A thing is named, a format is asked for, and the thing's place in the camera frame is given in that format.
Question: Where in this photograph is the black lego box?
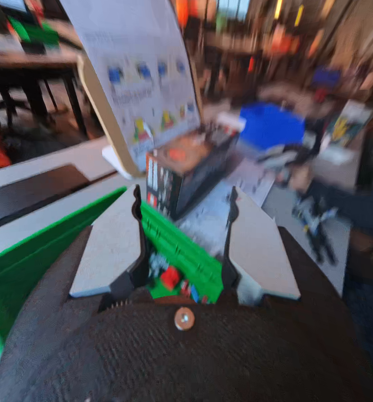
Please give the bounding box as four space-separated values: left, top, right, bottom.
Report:
146 126 241 220

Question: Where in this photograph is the person's right forearm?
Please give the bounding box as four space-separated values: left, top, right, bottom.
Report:
306 180 373 234

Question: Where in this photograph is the partly built lego model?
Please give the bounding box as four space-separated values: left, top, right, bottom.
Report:
292 188 338 265

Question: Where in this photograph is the dark wooden table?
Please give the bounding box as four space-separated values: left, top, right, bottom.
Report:
0 53 90 139

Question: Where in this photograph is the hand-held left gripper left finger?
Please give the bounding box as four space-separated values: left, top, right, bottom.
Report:
70 185 150 298

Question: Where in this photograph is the green plastic bin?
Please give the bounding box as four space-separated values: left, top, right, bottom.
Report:
0 187 223 352

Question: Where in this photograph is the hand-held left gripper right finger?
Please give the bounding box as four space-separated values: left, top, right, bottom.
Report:
222 186 301 306

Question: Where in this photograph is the lego instruction booklet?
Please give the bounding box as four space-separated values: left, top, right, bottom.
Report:
177 163 275 250

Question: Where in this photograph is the pile of small lego pieces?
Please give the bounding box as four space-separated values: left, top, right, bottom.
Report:
148 251 213 304

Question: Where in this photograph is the colourful printed box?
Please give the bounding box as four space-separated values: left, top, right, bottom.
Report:
326 100 373 149

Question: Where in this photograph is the white instruction board stand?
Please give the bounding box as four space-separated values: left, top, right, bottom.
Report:
59 0 203 179

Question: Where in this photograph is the blue plastic bin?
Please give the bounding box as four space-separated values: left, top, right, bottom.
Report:
239 102 306 152

